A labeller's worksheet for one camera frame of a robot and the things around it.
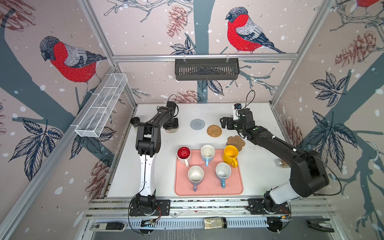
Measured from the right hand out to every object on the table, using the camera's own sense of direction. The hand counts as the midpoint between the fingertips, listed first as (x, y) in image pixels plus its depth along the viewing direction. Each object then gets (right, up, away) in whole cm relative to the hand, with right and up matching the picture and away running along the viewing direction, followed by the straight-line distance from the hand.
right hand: (225, 118), depth 89 cm
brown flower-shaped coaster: (+8, -15, +7) cm, 18 cm away
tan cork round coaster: (-5, -9, +15) cm, 18 cm away
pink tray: (-10, -36, -9) cm, 39 cm away
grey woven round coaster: (-17, -5, +18) cm, 25 cm away
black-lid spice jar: (-58, -2, +6) cm, 58 cm away
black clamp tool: (+40, -49, -21) cm, 67 cm away
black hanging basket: (-10, +36, +17) cm, 41 cm away
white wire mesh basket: (-68, -2, -19) cm, 71 cm away
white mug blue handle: (-3, -30, -6) cm, 31 cm away
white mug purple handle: (-18, -32, -6) cm, 37 cm away
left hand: (-33, -5, +17) cm, 37 cm away
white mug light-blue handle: (-11, -21, +1) cm, 24 cm away
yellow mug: (+3, -23, +2) cm, 23 cm away
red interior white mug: (-26, -22, +1) cm, 34 cm away
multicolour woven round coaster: (-35, -9, +14) cm, 39 cm away
